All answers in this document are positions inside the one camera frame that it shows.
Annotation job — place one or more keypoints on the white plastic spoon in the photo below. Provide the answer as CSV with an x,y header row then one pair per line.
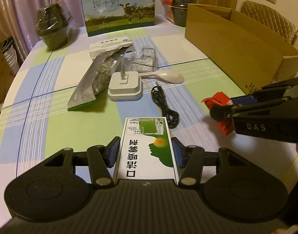
x,y
165,75

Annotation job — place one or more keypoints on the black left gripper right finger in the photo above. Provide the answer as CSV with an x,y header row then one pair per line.
x,y
191,159

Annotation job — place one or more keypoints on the red candy wrapper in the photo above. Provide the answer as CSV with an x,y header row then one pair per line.
x,y
219,102

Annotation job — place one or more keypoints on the white medicine box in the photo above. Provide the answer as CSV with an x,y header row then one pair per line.
x,y
108,45

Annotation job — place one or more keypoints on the black wrapped bowl right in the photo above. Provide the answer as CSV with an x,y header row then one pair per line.
x,y
180,9

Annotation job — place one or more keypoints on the green white spray box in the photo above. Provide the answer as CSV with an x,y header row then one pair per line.
x,y
146,151

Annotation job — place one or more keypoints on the cardboard boxes on floor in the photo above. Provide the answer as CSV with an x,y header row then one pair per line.
x,y
8,66

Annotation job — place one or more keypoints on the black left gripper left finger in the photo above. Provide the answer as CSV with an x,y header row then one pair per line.
x,y
100,159

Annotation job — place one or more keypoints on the silver foil pouch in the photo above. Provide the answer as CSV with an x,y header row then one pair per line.
x,y
97,77

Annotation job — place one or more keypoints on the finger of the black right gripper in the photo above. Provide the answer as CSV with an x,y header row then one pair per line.
x,y
284,108
287,88

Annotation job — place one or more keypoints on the black wrapped bowl left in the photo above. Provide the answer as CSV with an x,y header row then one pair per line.
x,y
54,25

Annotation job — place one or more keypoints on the red snack box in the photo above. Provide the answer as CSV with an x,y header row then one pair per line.
x,y
168,5

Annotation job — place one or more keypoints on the clear bag with metal clip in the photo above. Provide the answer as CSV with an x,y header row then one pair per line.
x,y
143,61

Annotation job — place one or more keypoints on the brown cardboard box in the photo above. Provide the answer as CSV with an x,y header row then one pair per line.
x,y
251,54

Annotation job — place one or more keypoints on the black wrapped bowl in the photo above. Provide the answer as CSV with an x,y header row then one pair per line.
x,y
54,25
180,9

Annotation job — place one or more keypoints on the blue milk carton box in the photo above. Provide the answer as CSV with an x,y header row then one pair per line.
x,y
103,16

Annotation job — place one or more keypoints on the white charging dock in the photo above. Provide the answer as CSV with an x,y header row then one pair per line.
x,y
125,87

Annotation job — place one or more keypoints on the checkered tablecloth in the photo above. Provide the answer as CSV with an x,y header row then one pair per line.
x,y
35,122

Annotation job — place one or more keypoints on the purple curtain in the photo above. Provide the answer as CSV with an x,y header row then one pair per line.
x,y
18,20

